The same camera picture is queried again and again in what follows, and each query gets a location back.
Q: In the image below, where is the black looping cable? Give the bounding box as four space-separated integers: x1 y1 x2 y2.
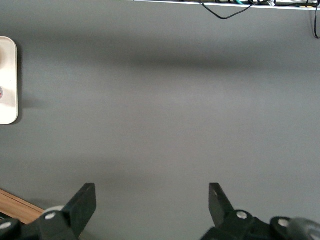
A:
199 0 254 20

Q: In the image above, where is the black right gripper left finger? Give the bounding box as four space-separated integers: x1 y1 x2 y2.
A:
0 182 97 240

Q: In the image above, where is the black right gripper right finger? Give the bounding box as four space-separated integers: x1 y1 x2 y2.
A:
199 182 298 240

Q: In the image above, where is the black hanging cable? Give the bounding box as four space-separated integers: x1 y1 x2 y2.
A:
310 6 320 40

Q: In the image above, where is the light wooden board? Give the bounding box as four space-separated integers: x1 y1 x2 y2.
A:
0 188 43 225

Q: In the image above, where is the white plastic tray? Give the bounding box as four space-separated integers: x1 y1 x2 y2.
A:
0 36 19 125

